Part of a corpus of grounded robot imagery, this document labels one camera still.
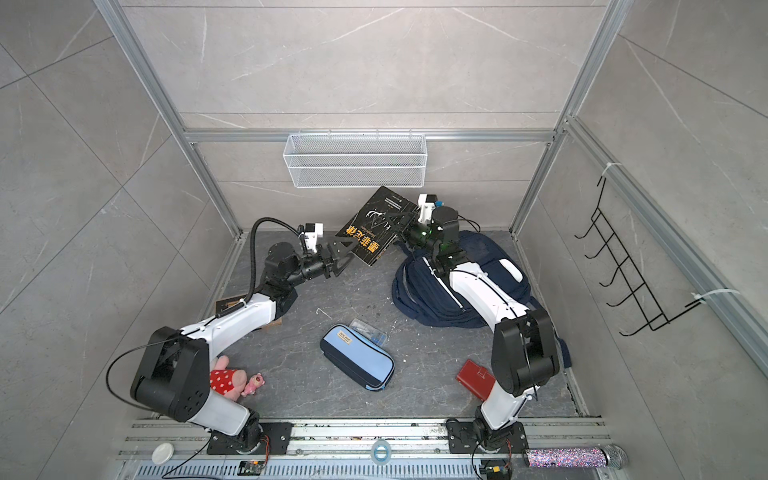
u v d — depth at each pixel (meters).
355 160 1.00
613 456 0.68
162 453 0.71
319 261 0.71
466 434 0.73
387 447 0.72
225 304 0.96
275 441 0.73
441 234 0.63
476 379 0.83
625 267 0.69
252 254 0.65
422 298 0.93
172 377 0.44
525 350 0.48
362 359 0.84
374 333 0.90
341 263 0.78
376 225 0.79
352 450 0.73
